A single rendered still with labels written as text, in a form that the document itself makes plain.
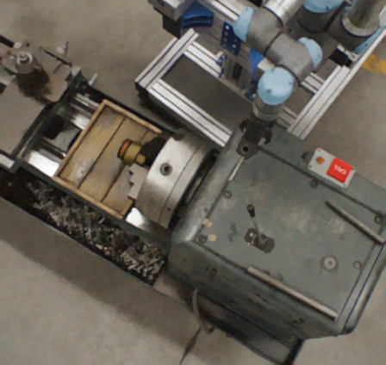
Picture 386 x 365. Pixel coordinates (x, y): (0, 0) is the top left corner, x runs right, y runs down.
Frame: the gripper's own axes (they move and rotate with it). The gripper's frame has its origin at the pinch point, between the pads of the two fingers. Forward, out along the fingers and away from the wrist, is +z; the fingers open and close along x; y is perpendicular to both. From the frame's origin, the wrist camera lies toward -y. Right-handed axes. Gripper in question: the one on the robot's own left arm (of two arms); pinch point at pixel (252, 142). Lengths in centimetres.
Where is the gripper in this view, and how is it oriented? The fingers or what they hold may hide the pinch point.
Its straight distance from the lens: 168.8
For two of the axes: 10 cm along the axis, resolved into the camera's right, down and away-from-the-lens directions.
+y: 4.8, -8.3, 2.7
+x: -8.7, -4.7, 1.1
